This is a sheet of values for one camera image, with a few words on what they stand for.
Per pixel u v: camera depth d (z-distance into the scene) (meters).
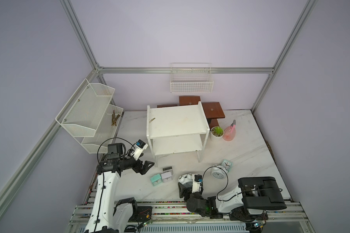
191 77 0.95
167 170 0.84
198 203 0.60
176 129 0.68
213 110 1.01
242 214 0.73
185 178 0.78
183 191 0.71
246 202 0.44
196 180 0.70
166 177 0.82
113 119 0.98
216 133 0.96
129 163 0.64
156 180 0.80
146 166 0.67
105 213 0.41
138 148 0.66
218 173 0.82
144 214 0.73
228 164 0.89
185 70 0.91
